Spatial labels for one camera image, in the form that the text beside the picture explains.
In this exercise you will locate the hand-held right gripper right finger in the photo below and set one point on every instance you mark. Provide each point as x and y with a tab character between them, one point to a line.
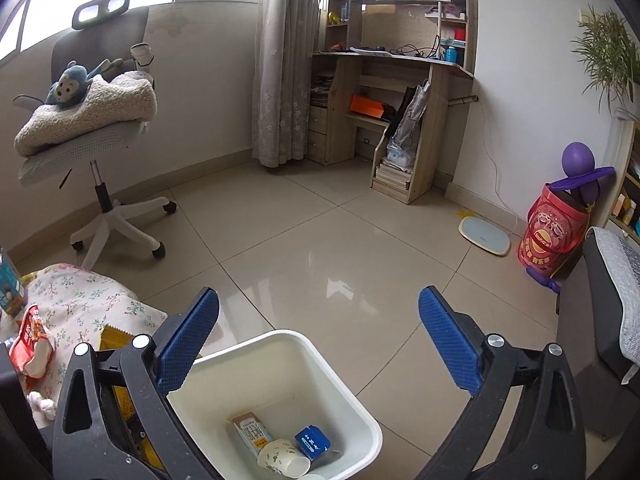
450	340

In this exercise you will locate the white plastic trash bin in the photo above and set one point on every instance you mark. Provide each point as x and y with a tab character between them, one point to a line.
300	375

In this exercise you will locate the small blue carton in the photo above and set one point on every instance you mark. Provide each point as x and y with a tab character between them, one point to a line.
312	442

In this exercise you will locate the black bag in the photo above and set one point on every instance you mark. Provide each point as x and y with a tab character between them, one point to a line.
400	110

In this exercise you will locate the beige lace curtain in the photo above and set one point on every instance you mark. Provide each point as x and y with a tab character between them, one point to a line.
280	85

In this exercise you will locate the green potted plant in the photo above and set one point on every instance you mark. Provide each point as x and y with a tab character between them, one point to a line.
605	55

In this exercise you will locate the beige wall pipe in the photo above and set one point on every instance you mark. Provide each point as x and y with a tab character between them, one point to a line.
465	100

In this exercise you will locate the purple balloon toy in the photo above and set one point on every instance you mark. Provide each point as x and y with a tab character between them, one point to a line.
577	157

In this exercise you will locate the small red box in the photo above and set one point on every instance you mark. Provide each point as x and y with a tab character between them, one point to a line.
459	35

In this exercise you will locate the purple plastic stick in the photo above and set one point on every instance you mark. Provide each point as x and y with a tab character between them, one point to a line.
544	280

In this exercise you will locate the blue bottle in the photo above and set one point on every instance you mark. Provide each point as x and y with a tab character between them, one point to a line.
452	55

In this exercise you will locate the blue monkey plush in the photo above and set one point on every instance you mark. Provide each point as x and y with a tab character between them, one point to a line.
67	87

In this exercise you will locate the grey knitted cushion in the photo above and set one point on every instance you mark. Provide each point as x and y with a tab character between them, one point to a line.
620	285

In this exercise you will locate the stack of magazines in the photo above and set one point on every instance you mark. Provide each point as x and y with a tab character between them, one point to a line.
321	91

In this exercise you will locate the wooden computer desk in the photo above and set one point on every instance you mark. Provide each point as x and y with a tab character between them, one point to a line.
440	125

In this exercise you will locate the white shelf unit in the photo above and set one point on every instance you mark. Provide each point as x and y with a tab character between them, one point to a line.
617	160

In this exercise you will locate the cream fleece blanket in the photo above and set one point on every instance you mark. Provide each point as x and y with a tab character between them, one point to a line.
90	105

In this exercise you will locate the floral paper cup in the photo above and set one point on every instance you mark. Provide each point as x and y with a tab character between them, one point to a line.
280	455

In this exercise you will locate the blue white packet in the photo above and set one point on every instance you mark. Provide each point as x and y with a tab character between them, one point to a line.
400	155

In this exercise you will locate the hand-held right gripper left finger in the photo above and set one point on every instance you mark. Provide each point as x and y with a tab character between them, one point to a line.
187	340

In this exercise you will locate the yellow snack packet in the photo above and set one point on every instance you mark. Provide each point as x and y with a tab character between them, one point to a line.
115	337

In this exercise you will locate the red snack packet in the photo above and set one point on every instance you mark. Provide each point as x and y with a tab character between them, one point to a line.
32	345

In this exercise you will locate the floral tablecloth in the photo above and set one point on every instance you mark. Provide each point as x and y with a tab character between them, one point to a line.
75	295

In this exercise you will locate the red snack bucket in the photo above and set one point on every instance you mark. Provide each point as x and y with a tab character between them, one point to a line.
547	240

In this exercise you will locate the silver folded umbrella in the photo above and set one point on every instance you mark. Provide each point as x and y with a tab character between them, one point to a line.
415	115

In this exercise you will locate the light blue bathroom scale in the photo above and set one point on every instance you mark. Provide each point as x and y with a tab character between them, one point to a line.
485	235

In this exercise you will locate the teal label snack jar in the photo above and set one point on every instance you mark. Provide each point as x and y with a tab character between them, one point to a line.
10	285

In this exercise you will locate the stack of books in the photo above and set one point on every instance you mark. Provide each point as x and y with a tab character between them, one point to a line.
392	177

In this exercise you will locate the grey office chair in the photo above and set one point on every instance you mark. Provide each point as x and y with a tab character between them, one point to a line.
115	212

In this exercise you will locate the dark sofa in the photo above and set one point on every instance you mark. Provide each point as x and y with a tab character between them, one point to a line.
585	360

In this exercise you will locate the orange box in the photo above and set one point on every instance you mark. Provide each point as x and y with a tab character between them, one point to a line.
365	106

